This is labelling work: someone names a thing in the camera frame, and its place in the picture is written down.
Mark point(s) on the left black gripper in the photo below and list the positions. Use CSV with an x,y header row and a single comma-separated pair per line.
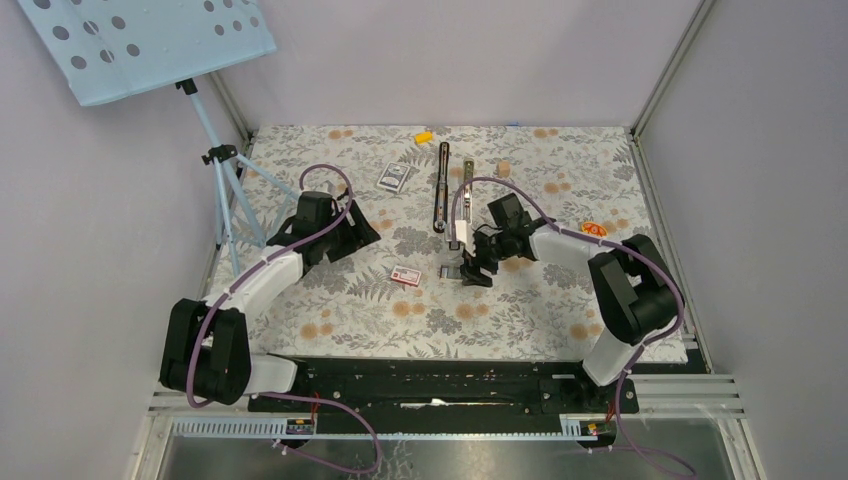
x,y
357,235

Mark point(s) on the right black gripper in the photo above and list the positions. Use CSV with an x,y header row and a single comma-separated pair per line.
x,y
471,269

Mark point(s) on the grey staple strip block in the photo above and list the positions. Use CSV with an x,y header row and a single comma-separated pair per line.
x,y
450,272

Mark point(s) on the black stapler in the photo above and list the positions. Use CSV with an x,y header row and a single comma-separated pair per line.
x,y
441,192

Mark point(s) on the red white staple box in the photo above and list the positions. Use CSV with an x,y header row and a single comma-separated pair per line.
x,y
406,276

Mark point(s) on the beige oblong plastic case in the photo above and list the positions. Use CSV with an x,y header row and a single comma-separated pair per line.
x,y
467,190

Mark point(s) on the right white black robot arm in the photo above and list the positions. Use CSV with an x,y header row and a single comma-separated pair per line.
x,y
634,290

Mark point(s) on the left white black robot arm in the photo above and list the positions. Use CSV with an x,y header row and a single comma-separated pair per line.
x,y
207,353

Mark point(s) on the blue playing card box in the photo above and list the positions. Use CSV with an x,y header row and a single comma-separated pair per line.
x,y
393,177

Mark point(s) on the floral patterned table mat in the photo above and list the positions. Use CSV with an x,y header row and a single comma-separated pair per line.
x,y
533,311

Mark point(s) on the small wooden cube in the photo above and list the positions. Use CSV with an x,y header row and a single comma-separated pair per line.
x,y
503,169

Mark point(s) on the yellow butterfly toy block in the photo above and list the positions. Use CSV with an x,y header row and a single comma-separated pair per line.
x,y
594,229

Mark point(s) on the yellow toy brick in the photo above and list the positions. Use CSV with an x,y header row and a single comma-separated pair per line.
x,y
423,137

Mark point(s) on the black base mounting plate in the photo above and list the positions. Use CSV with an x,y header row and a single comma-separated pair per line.
x,y
414,396

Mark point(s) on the blue perforated music stand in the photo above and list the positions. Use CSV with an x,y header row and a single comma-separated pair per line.
x,y
111,50

